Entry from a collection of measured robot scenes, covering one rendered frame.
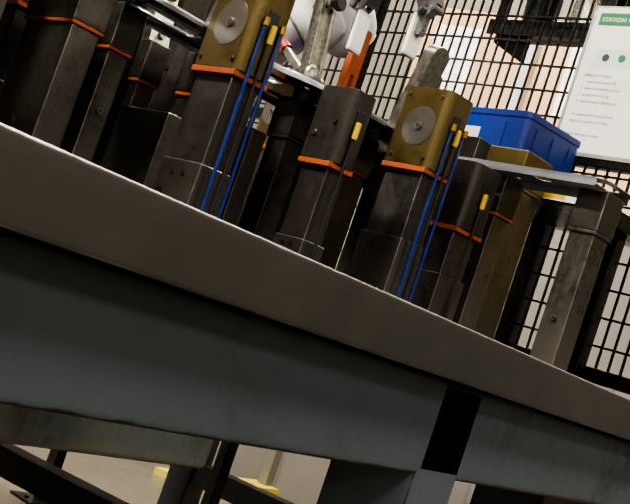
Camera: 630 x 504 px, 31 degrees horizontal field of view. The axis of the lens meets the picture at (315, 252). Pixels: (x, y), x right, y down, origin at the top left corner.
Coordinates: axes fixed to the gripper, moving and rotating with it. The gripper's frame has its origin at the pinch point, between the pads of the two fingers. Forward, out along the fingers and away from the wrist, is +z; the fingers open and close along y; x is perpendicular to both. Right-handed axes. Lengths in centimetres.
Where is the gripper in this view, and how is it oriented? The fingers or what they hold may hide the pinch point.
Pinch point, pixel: (382, 45)
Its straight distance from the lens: 185.8
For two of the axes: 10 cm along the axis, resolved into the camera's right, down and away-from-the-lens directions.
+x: 6.6, 2.7, 7.0
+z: -3.2, 9.4, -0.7
